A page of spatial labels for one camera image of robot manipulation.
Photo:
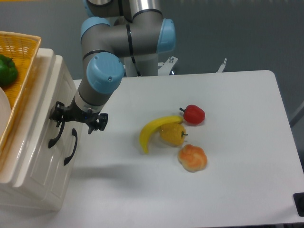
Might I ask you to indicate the yellow bell pepper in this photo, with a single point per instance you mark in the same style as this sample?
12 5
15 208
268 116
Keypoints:
173 133

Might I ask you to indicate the yellow woven basket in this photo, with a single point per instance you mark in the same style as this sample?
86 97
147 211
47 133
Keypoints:
23 49

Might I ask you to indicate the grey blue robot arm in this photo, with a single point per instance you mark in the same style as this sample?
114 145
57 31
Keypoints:
119 37

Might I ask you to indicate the white drawer cabinet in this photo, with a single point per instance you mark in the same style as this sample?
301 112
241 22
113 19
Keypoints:
16 186

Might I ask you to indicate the green bell pepper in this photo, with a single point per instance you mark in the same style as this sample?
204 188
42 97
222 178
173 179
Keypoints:
8 71

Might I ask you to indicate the red bell pepper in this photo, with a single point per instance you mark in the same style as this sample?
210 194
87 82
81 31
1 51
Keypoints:
193 114

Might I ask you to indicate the white plate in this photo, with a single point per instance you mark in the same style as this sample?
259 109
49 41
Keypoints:
5 111

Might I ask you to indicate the white drawer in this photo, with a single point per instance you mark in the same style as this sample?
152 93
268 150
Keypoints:
59 88
65 145

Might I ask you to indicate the orange bread roll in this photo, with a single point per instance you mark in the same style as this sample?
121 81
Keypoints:
192 158

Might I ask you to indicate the yellow banana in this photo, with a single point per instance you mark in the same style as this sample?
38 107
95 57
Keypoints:
150 128

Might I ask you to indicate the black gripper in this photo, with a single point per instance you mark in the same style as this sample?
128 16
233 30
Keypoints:
61 113

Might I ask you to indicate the black corner object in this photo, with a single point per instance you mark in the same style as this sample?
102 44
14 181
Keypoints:
299 203

